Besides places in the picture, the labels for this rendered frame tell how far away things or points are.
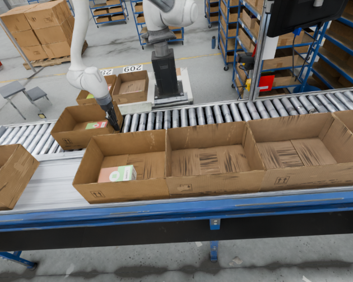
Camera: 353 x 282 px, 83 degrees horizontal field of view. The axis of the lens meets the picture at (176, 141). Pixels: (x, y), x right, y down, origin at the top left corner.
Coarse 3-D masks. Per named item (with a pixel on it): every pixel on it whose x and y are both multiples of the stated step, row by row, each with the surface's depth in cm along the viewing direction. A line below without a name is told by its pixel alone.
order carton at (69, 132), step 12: (72, 108) 150; (84, 108) 150; (96, 108) 151; (60, 120) 141; (72, 120) 155; (84, 120) 159; (96, 120) 159; (120, 120) 152; (60, 132) 129; (72, 132) 129; (84, 132) 129; (96, 132) 129; (108, 132) 129; (60, 144) 137; (72, 144) 137; (84, 144) 137
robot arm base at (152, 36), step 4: (168, 28) 142; (148, 32) 142; (152, 32) 139; (156, 32) 138; (160, 32) 139; (164, 32) 140; (168, 32) 142; (144, 36) 144; (148, 36) 143; (152, 36) 140; (156, 36) 140; (160, 36) 140; (164, 36) 140; (168, 36) 141; (172, 36) 141; (148, 40) 140; (152, 40) 140
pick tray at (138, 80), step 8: (128, 72) 192; (136, 72) 192; (144, 72) 192; (120, 80) 196; (128, 80) 197; (136, 80) 198; (144, 80) 196; (120, 88) 190; (128, 88) 188; (136, 88) 186; (144, 88) 167; (112, 96) 167; (120, 96) 167; (128, 96) 167; (136, 96) 168; (144, 96) 168; (120, 104) 173
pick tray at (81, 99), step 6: (108, 78) 195; (114, 78) 187; (108, 84) 198; (114, 84) 185; (84, 90) 184; (78, 96) 173; (84, 96) 183; (78, 102) 170; (84, 102) 170; (90, 102) 170; (96, 102) 170
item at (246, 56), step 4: (240, 56) 134; (244, 56) 134; (248, 56) 134; (240, 60) 135; (244, 60) 135; (248, 60) 135; (252, 60) 135; (244, 64) 140; (248, 64) 139; (244, 68) 141
